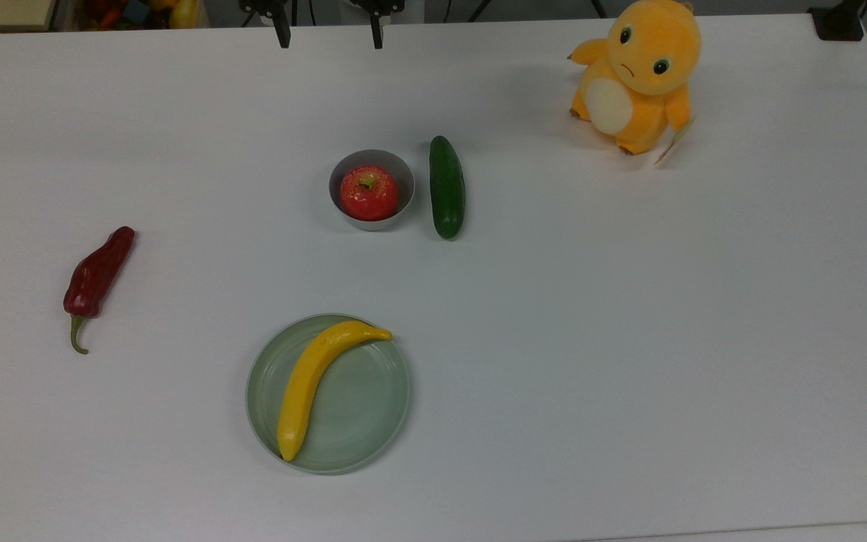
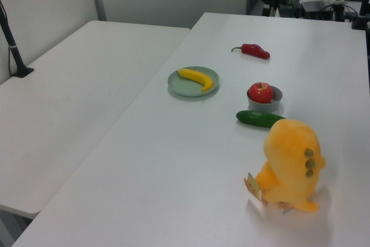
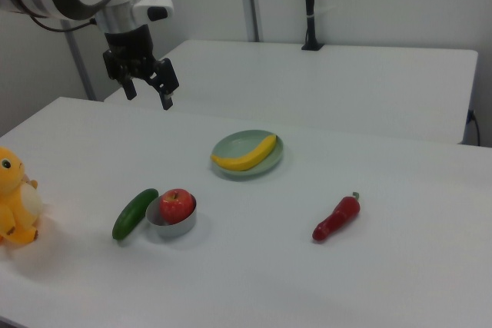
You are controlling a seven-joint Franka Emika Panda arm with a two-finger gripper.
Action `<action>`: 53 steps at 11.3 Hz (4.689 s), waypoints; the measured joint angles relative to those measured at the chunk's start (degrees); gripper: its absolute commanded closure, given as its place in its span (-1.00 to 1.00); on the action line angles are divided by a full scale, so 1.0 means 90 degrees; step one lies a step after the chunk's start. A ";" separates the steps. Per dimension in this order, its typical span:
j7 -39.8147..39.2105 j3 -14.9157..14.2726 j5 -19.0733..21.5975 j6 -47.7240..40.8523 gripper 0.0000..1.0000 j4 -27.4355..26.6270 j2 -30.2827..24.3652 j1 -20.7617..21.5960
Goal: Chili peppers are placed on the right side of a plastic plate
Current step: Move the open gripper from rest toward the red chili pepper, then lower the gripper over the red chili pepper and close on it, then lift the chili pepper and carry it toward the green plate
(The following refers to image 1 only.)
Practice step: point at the red apple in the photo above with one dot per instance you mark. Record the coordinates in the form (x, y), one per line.
(369, 193)

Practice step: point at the black table clamp block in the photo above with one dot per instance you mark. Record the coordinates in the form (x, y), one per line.
(838, 21)

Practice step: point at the black tripod leg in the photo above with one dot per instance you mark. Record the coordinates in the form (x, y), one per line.
(598, 7)
(480, 9)

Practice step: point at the orange plush toy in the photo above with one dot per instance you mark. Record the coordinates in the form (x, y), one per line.
(640, 75)

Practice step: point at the yellow banana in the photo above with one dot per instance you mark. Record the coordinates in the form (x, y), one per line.
(311, 376)

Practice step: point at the light green plastic plate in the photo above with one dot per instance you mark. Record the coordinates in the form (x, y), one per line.
(351, 410)

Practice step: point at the red chili pepper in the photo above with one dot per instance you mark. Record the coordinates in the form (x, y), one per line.
(98, 271)

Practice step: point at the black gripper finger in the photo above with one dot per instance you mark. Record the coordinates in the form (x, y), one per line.
(377, 31)
(281, 30)

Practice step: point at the white plush toy tag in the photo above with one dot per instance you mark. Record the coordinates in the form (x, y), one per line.
(673, 143)

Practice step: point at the dark green cucumber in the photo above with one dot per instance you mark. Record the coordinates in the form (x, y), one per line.
(447, 188)

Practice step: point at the small grey bowl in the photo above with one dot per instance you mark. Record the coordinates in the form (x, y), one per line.
(347, 169)

